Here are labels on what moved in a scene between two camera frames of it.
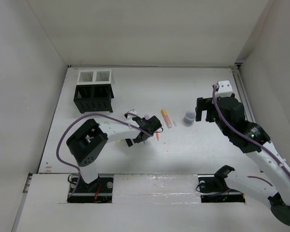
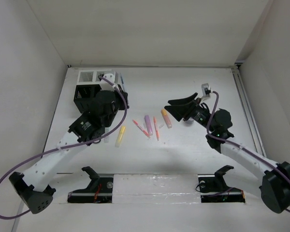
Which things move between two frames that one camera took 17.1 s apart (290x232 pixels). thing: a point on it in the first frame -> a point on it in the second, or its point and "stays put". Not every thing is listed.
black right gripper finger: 198,110 -> 183,100
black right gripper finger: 210,116 -> 181,112
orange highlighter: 166,118 stays put
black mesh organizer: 94,98 stays put
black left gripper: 129,141 -> 123,105
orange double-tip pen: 157,135 stays put
